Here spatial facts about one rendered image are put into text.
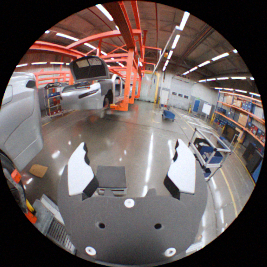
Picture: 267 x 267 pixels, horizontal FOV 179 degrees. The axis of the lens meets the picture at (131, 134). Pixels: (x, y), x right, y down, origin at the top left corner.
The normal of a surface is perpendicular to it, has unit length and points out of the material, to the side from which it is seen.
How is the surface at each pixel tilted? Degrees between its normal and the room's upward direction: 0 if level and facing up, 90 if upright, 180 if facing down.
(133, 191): 0
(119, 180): 0
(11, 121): 90
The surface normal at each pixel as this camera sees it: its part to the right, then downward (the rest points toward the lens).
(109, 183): 0.10, -0.87
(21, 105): 0.99, 0.15
